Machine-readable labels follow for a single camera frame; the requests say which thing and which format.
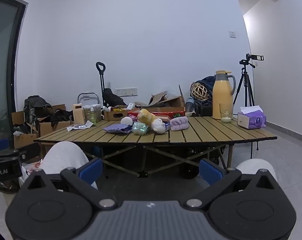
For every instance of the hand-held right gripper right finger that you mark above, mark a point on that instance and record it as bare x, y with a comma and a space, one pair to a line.
210, 171

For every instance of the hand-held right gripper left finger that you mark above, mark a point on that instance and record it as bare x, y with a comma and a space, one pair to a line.
91, 171

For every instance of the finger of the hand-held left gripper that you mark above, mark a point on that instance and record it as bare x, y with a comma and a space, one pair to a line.
29, 152

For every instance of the purple fuzzy headband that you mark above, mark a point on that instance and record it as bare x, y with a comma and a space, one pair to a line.
179, 124

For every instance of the white round sponge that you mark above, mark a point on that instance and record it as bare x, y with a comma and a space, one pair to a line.
126, 121

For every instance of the blue tissue pack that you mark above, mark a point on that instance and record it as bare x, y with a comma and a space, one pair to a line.
167, 126

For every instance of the teal mesh bath pouf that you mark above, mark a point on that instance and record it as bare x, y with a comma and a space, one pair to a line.
140, 128

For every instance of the red cardboard box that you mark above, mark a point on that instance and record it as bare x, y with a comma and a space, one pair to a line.
166, 112

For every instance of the yellow white plush toy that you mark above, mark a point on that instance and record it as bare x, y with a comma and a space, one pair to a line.
151, 120

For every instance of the brown cardboard storage box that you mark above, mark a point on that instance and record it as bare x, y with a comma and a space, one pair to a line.
23, 140
53, 128

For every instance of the red white plastic bag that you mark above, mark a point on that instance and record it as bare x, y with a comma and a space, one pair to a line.
32, 168

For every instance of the person's left leg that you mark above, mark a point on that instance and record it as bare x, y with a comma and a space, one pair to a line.
63, 157

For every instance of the person's leg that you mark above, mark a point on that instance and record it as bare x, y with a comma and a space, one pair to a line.
255, 166
63, 157

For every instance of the wooden slat folding table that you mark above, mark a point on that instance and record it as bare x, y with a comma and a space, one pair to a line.
203, 132

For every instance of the person's right leg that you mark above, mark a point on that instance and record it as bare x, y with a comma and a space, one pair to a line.
255, 166

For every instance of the dark green backpack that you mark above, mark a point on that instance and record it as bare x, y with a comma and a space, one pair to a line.
36, 107

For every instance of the black clothing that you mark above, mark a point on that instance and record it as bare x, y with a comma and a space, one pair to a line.
58, 116

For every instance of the clear plastic packaging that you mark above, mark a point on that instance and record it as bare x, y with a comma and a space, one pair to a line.
79, 126

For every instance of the green spray bottle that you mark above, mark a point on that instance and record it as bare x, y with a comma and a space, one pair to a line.
91, 115

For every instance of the clear glass cup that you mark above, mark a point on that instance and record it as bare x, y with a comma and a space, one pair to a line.
226, 115

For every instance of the clear grain container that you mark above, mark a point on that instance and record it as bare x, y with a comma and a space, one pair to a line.
96, 112

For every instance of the brown cardboard tray box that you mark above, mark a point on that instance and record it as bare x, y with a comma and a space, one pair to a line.
116, 115

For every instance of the black suitcase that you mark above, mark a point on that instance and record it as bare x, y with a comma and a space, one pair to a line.
204, 109

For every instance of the white bottle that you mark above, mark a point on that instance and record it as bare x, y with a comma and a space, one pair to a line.
107, 108

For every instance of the purple tissue box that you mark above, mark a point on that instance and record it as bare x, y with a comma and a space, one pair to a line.
253, 120

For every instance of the blue-capped water bottle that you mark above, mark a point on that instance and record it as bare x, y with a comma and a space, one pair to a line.
189, 106

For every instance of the black bag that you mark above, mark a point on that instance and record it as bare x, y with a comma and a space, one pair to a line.
112, 97

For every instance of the small white box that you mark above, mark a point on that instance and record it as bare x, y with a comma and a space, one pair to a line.
131, 105

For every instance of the yellow thermos jug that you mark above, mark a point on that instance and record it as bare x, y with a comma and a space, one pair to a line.
222, 95

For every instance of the wicker ball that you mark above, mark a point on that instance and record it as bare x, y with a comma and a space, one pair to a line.
199, 91

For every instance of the open torn cardboard box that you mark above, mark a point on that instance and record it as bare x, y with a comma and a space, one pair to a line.
166, 100

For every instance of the blue jacket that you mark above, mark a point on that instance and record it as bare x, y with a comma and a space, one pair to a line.
208, 82

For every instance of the dark framed glass door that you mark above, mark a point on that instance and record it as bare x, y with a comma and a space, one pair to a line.
3, 55

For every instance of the white folding stool frame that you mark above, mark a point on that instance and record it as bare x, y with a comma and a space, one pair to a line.
87, 97

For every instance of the white wall socket strip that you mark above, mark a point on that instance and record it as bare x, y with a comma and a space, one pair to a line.
126, 92

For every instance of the white wall switch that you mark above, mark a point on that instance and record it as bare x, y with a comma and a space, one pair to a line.
232, 34

